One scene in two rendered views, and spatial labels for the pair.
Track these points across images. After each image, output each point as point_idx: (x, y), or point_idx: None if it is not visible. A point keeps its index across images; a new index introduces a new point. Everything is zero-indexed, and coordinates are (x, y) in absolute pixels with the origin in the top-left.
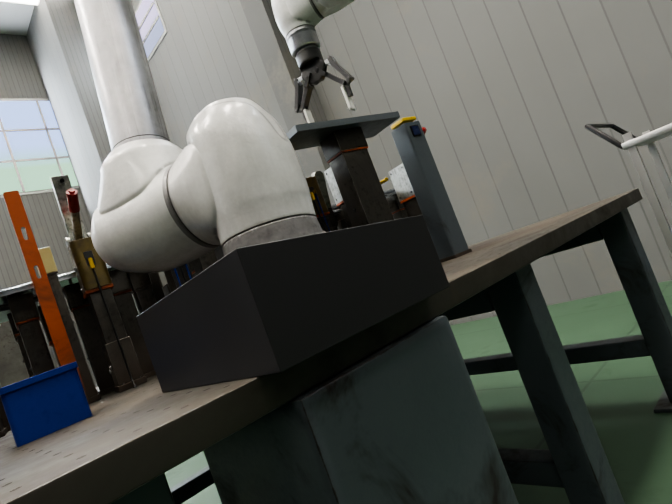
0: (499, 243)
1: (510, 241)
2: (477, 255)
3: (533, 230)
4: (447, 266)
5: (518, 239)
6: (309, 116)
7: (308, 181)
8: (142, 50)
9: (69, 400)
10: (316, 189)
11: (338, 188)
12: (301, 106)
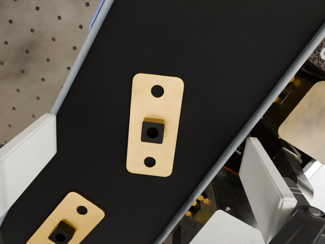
0: (51, 104)
1: (29, 66)
2: (54, 16)
3: (18, 126)
4: (86, 5)
5: (17, 50)
6: (262, 189)
7: (291, 103)
8: None
9: None
10: (273, 107)
11: (244, 192)
12: (311, 224)
